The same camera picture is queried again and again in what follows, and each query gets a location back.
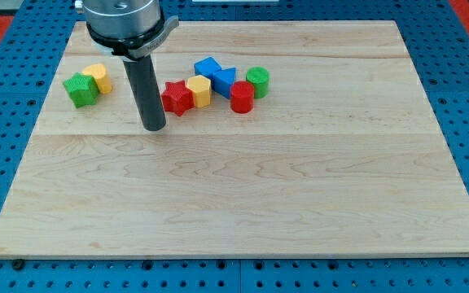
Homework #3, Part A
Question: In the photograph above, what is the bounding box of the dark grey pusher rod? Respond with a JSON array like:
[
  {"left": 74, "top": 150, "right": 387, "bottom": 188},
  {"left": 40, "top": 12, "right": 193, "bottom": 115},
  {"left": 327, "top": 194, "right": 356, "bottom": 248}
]
[{"left": 123, "top": 55, "right": 166, "bottom": 131}]

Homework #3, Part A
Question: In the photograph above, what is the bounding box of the blue cube block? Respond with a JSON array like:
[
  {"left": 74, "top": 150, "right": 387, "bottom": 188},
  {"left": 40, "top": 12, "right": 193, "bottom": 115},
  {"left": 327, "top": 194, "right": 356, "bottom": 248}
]
[{"left": 194, "top": 56, "right": 221, "bottom": 80}]

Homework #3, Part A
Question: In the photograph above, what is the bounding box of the green cylinder block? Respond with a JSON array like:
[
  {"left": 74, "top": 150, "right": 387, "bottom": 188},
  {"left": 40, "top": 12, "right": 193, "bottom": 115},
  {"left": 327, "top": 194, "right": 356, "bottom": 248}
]
[{"left": 246, "top": 67, "right": 270, "bottom": 98}]

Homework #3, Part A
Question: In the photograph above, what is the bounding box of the red star block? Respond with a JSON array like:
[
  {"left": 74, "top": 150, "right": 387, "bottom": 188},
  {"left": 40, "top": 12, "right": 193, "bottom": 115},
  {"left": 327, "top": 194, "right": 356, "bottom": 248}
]
[{"left": 161, "top": 80, "right": 195, "bottom": 116}]

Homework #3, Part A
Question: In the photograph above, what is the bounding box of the blue triangle block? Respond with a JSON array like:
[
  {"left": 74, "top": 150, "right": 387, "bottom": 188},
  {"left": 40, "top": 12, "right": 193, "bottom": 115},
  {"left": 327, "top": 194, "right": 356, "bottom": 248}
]
[{"left": 213, "top": 68, "right": 236, "bottom": 99}]

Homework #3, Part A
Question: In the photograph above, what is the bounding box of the light wooden board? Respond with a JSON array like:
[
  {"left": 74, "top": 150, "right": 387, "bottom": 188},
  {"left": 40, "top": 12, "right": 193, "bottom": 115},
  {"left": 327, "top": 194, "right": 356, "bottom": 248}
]
[{"left": 0, "top": 20, "right": 469, "bottom": 260}]

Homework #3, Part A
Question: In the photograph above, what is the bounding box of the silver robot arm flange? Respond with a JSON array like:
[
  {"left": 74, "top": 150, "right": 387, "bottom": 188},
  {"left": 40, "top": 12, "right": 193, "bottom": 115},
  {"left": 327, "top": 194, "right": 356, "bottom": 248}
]
[{"left": 74, "top": 0, "right": 179, "bottom": 62}]

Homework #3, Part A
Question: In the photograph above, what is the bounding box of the red cylinder block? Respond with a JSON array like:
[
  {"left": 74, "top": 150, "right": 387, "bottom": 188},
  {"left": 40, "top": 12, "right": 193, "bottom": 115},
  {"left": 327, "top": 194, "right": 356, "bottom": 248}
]
[{"left": 230, "top": 81, "right": 254, "bottom": 114}]

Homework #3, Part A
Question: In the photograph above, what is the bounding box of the yellow heart block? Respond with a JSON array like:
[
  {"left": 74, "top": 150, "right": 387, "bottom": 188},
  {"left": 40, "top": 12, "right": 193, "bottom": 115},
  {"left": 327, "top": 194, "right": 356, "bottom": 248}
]
[{"left": 82, "top": 63, "right": 112, "bottom": 94}]

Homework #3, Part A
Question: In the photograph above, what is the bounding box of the green star block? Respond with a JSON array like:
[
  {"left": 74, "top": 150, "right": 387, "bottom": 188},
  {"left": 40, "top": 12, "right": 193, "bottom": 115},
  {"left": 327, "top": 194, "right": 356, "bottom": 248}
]
[{"left": 63, "top": 72, "right": 99, "bottom": 108}]

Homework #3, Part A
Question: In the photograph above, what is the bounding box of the yellow hexagon block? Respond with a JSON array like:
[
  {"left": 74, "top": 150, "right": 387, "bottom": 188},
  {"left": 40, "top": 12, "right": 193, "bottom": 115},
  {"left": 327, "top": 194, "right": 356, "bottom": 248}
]
[{"left": 186, "top": 75, "right": 212, "bottom": 107}]

